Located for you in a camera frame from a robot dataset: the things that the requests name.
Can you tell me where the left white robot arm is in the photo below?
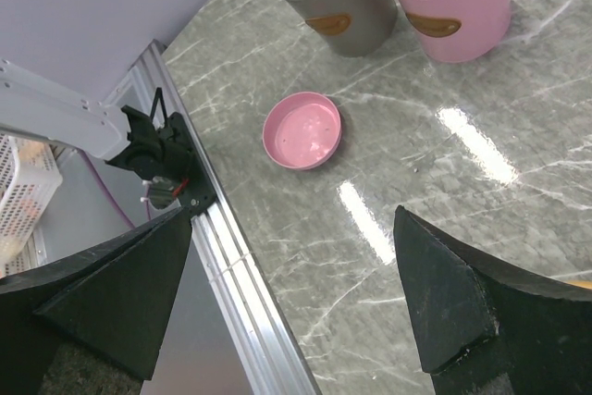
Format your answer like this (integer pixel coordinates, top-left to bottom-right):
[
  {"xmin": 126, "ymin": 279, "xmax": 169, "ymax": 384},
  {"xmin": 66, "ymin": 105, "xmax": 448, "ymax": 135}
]
[{"xmin": 1, "ymin": 59, "xmax": 217, "ymax": 216}]

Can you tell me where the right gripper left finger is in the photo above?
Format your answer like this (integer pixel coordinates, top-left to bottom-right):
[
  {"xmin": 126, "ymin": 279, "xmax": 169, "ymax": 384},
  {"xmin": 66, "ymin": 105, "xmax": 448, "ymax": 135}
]
[{"xmin": 1, "ymin": 208, "xmax": 191, "ymax": 394}]

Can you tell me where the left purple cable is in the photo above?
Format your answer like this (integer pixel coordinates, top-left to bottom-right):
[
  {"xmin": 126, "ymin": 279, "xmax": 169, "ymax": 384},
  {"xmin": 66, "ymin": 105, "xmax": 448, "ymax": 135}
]
[{"xmin": 82, "ymin": 154, "xmax": 154, "ymax": 229}]

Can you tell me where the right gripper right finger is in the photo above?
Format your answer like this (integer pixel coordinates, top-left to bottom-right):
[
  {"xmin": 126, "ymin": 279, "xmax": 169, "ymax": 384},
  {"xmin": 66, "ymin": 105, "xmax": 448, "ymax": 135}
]
[{"xmin": 393, "ymin": 206, "xmax": 591, "ymax": 394}]

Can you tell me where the woven bamboo tray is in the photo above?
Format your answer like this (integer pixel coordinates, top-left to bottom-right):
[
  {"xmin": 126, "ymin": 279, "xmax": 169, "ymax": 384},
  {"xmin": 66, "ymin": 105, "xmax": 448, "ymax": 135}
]
[{"xmin": 568, "ymin": 280, "xmax": 592, "ymax": 290}]

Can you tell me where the white perforated plastic basket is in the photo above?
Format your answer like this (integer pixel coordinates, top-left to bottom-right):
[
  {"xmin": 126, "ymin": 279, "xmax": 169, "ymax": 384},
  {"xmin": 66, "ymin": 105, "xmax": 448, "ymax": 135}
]
[{"xmin": 1, "ymin": 134, "xmax": 62, "ymax": 278}]

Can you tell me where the pink round lid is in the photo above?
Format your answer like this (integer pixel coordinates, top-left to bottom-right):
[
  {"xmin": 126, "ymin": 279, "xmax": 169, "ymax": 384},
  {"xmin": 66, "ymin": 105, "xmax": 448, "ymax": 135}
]
[{"xmin": 262, "ymin": 92, "xmax": 342, "ymax": 170}]

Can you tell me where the aluminium mounting rail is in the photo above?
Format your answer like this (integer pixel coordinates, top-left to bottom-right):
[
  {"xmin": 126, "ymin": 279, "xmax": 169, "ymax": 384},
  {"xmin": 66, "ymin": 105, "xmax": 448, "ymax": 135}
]
[{"xmin": 27, "ymin": 41, "xmax": 325, "ymax": 395}]

